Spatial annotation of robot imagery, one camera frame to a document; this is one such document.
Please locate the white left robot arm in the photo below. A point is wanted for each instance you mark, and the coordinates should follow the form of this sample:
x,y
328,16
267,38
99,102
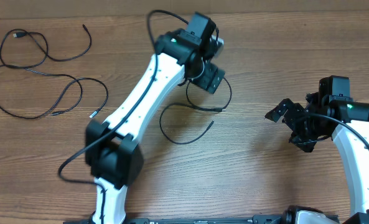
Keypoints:
x,y
112,147

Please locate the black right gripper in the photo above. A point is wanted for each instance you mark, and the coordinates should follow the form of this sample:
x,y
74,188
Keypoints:
x,y
307,145

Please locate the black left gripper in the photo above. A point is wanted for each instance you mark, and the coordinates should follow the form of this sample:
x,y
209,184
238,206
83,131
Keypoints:
x,y
205,81

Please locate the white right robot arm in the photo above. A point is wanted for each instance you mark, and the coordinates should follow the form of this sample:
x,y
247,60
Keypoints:
x,y
331,113

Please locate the cardboard back wall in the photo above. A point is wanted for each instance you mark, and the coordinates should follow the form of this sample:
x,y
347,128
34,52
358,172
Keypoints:
x,y
34,9

